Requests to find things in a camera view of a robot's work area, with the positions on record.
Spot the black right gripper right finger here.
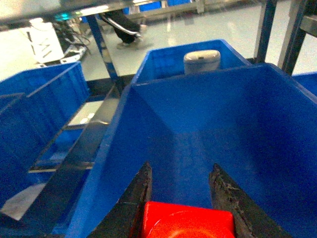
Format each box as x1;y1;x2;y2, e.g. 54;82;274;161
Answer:
209;163;291;238

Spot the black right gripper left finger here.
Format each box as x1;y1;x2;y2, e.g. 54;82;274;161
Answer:
88;162;152;238

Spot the red toy block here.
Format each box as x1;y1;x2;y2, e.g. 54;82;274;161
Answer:
140;201;235;238

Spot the large blue right bin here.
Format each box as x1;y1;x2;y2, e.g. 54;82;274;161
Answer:
66;64;317;238

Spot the large blue bin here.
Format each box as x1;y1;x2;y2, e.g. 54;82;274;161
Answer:
66;64;317;238
0;62;90;205

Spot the large blue upper left bin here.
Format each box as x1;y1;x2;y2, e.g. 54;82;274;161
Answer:
0;62;90;205

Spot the blue bin behind right bin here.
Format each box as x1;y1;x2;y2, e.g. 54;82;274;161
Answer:
131;39;251;83

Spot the white rounded device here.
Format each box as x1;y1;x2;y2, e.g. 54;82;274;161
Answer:
183;50;221;74

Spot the person in black trousers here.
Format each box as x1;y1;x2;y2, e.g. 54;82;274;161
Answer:
99;9;147;50

